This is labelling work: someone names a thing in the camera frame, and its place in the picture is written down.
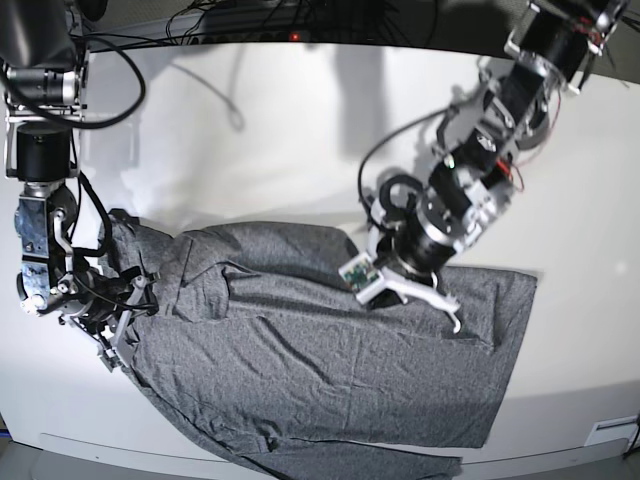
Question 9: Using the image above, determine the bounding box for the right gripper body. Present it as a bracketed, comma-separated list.
[57, 267, 158, 344]

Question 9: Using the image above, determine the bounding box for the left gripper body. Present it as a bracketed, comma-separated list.
[369, 192, 472, 280]

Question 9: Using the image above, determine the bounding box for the grey long-sleeve T-shirt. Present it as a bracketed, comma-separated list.
[102, 210, 537, 479]

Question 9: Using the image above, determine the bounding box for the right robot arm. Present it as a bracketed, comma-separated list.
[1, 1, 157, 370]

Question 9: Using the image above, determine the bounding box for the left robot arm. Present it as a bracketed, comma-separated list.
[339, 1, 629, 318]

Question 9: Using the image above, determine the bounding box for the black power strip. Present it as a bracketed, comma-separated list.
[139, 27, 381, 46]

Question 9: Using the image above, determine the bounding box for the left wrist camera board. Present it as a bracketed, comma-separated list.
[338, 252, 381, 295]

